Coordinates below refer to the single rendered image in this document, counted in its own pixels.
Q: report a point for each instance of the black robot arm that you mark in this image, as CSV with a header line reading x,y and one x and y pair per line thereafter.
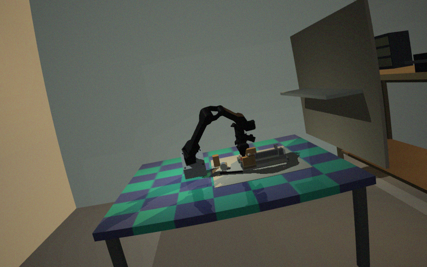
x,y
205,118

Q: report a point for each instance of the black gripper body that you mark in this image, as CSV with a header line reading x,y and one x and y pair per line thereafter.
x,y
240,141

